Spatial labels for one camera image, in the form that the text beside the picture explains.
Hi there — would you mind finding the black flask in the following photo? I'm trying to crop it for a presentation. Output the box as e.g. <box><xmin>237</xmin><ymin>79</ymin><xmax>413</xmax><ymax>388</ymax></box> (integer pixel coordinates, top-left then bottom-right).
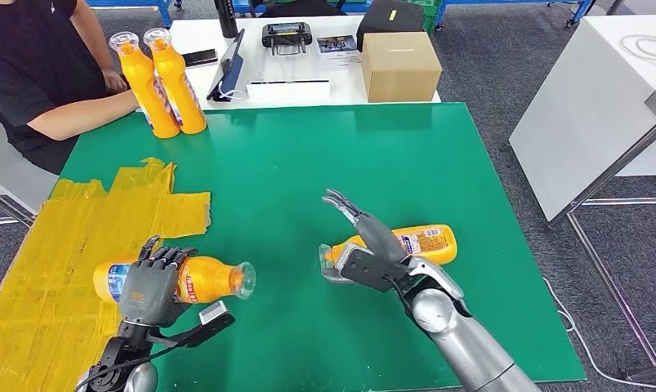
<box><xmin>213</xmin><ymin>0</ymin><xmax>240</xmax><ymax>39</ymax></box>

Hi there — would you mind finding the orange juice bottle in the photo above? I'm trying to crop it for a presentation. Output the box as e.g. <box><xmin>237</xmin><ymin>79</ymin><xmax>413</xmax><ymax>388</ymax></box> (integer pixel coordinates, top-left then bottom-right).
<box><xmin>317</xmin><ymin>224</ymin><xmax>458</xmax><ymax>285</ymax></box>
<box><xmin>109</xmin><ymin>31</ymin><xmax>181</xmax><ymax>140</ymax></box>
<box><xmin>142</xmin><ymin>27</ymin><xmax>208</xmax><ymax>136</ymax></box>
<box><xmin>92</xmin><ymin>254</ymin><xmax>257</xmax><ymax>305</ymax></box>

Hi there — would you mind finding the brown cardboard box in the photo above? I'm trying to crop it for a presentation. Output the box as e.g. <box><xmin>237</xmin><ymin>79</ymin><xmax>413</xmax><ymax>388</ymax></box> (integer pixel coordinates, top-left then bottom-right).
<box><xmin>360</xmin><ymin>31</ymin><xmax>444</xmax><ymax>104</ymax></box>

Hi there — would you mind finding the person's left hand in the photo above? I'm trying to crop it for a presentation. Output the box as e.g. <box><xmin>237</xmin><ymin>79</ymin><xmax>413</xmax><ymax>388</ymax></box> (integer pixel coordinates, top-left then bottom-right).
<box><xmin>100</xmin><ymin>67</ymin><xmax>130</xmax><ymax>94</ymax></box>

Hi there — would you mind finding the black smartphone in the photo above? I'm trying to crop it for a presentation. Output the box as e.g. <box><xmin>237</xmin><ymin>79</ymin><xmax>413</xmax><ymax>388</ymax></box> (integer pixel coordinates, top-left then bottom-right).
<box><xmin>182</xmin><ymin>48</ymin><xmax>219</xmax><ymax>68</ymax></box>

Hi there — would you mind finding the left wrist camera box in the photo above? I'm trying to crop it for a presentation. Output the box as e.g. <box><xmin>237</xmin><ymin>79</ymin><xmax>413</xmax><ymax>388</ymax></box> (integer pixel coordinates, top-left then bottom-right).
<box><xmin>145</xmin><ymin>301</ymin><xmax>237</xmax><ymax>350</ymax></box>

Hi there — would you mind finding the black handheld controller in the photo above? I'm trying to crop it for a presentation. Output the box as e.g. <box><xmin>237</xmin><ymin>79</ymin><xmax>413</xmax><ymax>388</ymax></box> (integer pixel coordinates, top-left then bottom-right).
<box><xmin>261</xmin><ymin>22</ymin><xmax>314</xmax><ymax>56</ymax></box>

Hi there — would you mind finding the white desk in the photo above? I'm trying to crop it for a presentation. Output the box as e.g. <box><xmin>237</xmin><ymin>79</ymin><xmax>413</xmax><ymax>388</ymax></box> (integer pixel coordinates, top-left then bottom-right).
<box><xmin>0</xmin><ymin>105</ymin><xmax>60</xmax><ymax>227</ymax></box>

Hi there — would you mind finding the black chair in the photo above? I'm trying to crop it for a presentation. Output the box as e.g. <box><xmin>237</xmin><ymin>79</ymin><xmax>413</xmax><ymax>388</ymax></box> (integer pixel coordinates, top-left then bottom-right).
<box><xmin>250</xmin><ymin>0</ymin><xmax>369</xmax><ymax>18</ymax></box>

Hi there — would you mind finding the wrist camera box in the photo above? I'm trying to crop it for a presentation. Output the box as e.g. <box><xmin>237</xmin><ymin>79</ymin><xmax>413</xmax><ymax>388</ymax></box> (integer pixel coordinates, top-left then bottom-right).
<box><xmin>145</xmin><ymin>301</ymin><xmax>237</xmax><ymax>350</ymax></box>
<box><xmin>335</xmin><ymin>242</ymin><xmax>415</xmax><ymax>294</ymax></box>

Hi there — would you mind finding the tablet in blue case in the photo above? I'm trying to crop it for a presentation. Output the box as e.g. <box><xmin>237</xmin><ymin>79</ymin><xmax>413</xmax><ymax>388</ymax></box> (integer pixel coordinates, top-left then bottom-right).
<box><xmin>206</xmin><ymin>28</ymin><xmax>247</xmax><ymax>102</ymax></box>

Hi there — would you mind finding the white floor cable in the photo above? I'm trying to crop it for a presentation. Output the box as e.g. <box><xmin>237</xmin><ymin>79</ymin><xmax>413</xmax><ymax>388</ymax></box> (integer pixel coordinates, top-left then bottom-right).
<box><xmin>542</xmin><ymin>275</ymin><xmax>656</xmax><ymax>390</ymax></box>

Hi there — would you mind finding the yellow tape patch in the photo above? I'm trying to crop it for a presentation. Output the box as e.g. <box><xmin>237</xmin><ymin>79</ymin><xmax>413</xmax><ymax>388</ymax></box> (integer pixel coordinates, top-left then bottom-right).
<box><xmin>0</xmin><ymin>157</ymin><xmax>212</xmax><ymax>392</ymax></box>

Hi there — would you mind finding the flat white box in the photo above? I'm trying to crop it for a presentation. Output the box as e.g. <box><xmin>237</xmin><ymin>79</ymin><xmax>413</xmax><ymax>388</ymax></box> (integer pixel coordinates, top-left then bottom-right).
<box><xmin>245</xmin><ymin>79</ymin><xmax>332</xmax><ymax>105</ymax></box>

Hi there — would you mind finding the green plastic crate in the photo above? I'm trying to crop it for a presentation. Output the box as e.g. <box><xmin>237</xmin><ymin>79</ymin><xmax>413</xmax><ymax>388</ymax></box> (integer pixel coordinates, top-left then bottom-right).
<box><xmin>400</xmin><ymin>0</ymin><xmax>448</xmax><ymax>34</ymax></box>

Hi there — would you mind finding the green table board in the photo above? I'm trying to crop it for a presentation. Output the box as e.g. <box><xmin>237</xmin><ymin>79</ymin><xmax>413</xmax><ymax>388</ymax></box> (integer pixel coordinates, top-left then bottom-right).
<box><xmin>59</xmin><ymin>102</ymin><xmax>587</xmax><ymax>392</ymax></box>

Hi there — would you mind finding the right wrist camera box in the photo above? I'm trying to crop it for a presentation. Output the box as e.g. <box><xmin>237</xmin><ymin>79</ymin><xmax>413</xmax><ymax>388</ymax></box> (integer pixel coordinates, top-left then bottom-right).
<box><xmin>335</xmin><ymin>242</ymin><xmax>415</xmax><ymax>294</ymax></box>

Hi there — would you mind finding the person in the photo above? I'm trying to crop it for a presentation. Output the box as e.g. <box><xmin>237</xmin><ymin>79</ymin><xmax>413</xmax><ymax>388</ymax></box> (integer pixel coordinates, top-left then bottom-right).
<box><xmin>0</xmin><ymin>0</ymin><xmax>142</xmax><ymax>176</ymax></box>

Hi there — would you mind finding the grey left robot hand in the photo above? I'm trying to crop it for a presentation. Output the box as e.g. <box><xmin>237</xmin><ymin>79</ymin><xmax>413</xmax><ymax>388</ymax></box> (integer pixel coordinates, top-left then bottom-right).
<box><xmin>117</xmin><ymin>235</ymin><xmax>199</xmax><ymax>329</ymax></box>

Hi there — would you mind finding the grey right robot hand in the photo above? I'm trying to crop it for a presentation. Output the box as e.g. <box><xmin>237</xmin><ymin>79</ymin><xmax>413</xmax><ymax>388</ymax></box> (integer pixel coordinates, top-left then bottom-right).
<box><xmin>322</xmin><ymin>189</ymin><xmax>413</xmax><ymax>266</ymax></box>

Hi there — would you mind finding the thin white cable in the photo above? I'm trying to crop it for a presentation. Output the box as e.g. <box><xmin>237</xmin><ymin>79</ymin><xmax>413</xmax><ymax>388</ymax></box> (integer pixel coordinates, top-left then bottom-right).
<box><xmin>216</xmin><ymin>79</ymin><xmax>249</xmax><ymax>102</ymax></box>

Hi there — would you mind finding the printed leaflet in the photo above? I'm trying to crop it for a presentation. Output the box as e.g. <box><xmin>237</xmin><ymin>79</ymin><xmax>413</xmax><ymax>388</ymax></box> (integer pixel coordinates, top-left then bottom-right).
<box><xmin>315</xmin><ymin>34</ymin><xmax>361</xmax><ymax>66</ymax></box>

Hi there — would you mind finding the coiled white cable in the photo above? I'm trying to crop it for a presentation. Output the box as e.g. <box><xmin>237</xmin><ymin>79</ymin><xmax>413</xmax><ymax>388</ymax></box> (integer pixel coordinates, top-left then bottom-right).
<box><xmin>619</xmin><ymin>33</ymin><xmax>656</xmax><ymax>66</ymax></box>

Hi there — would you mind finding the large white table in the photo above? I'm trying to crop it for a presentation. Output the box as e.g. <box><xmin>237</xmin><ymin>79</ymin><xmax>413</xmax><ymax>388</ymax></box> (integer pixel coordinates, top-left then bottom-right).
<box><xmin>508</xmin><ymin>14</ymin><xmax>656</xmax><ymax>223</ymax></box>

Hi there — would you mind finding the steel table frame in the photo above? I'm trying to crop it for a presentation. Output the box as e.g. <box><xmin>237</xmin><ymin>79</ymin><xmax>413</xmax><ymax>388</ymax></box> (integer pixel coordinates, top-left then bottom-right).
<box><xmin>548</xmin><ymin>89</ymin><xmax>656</xmax><ymax>384</ymax></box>

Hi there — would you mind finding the blue metal cart frame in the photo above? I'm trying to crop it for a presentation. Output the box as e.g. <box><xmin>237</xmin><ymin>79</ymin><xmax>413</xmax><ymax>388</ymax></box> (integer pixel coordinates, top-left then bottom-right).
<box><xmin>87</xmin><ymin>0</ymin><xmax>184</xmax><ymax>28</ymax></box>
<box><xmin>435</xmin><ymin>0</ymin><xmax>600</xmax><ymax>29</ymax></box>

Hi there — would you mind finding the black carrying case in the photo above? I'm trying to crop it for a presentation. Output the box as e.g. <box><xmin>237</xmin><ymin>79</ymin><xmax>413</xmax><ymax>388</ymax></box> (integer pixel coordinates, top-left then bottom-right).
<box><xmin>355</xmin><ymin>0</ymin><xmax>426</xmax><ymax>52</ymax></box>

